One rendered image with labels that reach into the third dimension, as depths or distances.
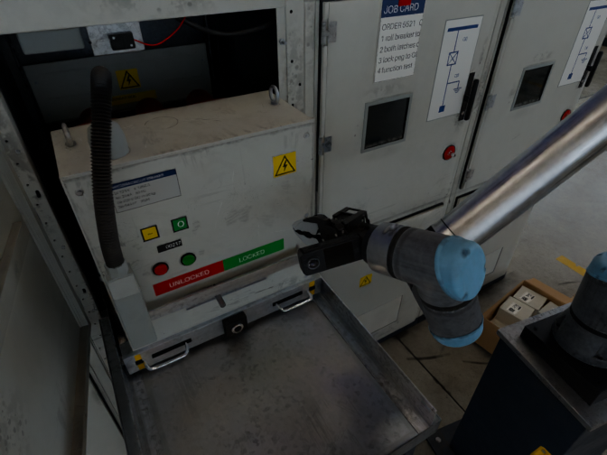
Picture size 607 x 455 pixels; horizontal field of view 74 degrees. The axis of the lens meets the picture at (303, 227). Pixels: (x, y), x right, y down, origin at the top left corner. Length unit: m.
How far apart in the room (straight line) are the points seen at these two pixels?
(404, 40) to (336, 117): 0.28
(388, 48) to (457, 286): 0.78
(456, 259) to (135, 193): 0.56
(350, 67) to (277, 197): 0.43
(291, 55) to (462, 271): 0.69
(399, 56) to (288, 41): 0.35
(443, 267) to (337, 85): 0.68
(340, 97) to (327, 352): 0.68
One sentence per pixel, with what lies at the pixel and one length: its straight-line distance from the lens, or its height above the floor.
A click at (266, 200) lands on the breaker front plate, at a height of 1.23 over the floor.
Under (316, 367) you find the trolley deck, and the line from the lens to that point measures 1.06.
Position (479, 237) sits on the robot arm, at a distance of 0.80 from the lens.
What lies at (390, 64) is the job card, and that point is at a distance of 1.24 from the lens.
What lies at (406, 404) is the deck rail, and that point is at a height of 0.85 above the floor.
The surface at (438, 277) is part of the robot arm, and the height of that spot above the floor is 1.32.
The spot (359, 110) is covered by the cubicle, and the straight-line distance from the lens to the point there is 1.22.
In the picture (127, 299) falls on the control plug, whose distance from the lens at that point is 0.79.
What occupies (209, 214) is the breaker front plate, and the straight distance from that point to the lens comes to 0.87.
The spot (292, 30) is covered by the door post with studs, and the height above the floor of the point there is 1.52.
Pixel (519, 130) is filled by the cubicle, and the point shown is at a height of 1.05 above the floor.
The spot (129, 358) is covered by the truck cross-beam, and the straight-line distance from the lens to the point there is 1.06.
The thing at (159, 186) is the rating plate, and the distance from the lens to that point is 0.80.
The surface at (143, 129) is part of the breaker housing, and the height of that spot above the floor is 1.39.
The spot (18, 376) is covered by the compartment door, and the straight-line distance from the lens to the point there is 0.89.
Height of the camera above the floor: 1.73
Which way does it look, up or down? 37 degrees down
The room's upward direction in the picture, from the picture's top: straight up
